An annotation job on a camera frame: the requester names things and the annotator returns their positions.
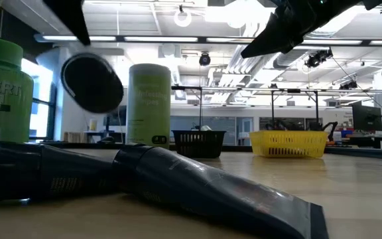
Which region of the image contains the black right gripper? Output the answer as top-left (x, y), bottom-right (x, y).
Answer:
top-left (240, 0), bottom-right (364, 59)

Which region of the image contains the black oval hairbrush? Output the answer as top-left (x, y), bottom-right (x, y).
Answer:
top-left (60, 52), bottom-right (125, 114)

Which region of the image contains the green Pert shampoo bottle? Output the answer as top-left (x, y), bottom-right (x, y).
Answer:
top-left (0, 37), bottom-right (34, 192)

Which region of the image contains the yellow slotted plastic basket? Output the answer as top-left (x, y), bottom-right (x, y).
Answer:
top-left (249, 129), bottom-right (329, 159)

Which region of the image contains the dark blue DSC tube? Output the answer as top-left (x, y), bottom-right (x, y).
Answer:
top-left (112, 144), bottom-right (330, 239)
top-left (0, 141), bottom-right (118, 202)

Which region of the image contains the black ceiling spotlight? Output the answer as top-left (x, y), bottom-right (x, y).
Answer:
top-left (198, 52), bottom-right (212, 66)

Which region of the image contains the long ceiling light strip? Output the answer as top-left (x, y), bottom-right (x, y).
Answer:
top-left (41, 34), bottom-right (382, 46)

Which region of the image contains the round white ceiling lamp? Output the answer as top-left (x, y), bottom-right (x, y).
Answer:
top-left (173, 5), bottom-right (192, 28)

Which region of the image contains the green white disinfecting wipes canister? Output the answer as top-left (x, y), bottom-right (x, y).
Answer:
top-left (126, 63), bottom-right (172, 149)

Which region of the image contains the wooden crate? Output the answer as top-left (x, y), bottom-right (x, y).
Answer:
top-left (63, 131), bottom-right (86, 143)

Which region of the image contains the black monitor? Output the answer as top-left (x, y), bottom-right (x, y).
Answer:
top-left (351, 104), bottom-right (382, 132)

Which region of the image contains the black slotted plastic basket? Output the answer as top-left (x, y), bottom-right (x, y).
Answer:
top-left (172, 129), bottom-right (227, 159)

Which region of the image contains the black ceiling camera cluster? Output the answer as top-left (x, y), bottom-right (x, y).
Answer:
top-left (304, 48), bottom-right (334, 69)

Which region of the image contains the dark wall screen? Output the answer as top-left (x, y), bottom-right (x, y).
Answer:
top-left (106, 106), bottom-right (128, 126)

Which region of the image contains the window with dark frame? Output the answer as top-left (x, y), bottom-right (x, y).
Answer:
top-left (21, 59), bottom-right (61, 140)

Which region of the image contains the black background rig frame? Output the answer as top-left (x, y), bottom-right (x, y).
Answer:
top-left (170, 84), bottom-right (321, 133)

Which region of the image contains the black aluminium table frame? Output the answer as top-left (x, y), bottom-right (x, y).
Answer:
top-left (38, 141), bottom-right (382, 162)

